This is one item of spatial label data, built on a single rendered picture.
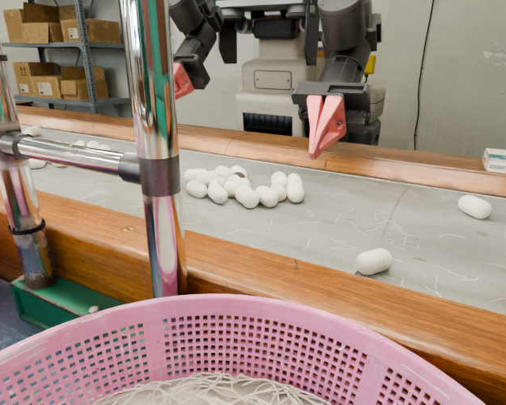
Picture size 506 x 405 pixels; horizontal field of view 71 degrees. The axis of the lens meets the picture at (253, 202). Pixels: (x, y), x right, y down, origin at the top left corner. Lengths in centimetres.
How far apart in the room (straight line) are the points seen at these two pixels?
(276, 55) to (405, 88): 142
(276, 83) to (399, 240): 82
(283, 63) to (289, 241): 82
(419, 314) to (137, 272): 20
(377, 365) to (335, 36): 42
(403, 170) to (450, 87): 190
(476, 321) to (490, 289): 9
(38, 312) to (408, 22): 233
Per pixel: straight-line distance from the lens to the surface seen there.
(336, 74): 52
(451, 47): 244
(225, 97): 285
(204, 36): 81
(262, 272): 25
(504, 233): 44
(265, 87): 113
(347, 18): 51
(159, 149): 20
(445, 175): 56
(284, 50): 113
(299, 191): 42
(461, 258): 37
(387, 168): 56
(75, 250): 34
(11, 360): 22
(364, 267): 30
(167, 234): 22
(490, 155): 58
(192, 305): 22
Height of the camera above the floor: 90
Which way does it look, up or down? 22 degrees down
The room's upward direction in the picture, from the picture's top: 1 degrees clockwise
